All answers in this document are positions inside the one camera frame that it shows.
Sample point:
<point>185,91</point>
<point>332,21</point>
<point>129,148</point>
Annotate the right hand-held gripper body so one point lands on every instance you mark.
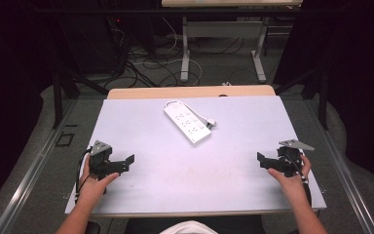
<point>289,157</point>

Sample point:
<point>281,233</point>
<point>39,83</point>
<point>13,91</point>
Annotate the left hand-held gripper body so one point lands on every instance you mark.
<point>99,156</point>

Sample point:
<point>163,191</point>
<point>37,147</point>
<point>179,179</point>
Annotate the person's right hand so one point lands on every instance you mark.
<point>290,185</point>

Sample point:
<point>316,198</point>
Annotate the person's left hand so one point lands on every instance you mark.
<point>92,187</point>

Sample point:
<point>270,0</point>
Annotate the white power plug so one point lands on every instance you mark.
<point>211,123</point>

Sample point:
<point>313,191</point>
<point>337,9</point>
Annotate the white power strip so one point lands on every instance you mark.
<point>187,123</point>

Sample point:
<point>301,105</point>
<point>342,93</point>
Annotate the black metal stand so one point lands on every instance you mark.
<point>60,91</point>
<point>321,94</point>

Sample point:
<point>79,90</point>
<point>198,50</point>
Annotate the person's white shirt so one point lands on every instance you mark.
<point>188,228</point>

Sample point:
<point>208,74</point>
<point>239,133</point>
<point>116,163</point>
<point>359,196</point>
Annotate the dark computer tower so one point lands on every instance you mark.
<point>91,42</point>

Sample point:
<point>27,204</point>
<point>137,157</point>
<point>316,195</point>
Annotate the white metal-legged desk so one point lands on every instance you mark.
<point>222,29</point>

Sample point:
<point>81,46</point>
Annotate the black floor hatch frame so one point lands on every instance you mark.
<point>65,139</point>

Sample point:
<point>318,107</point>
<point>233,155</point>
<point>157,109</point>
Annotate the metal floor rail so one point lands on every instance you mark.
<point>347,175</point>
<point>29,175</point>

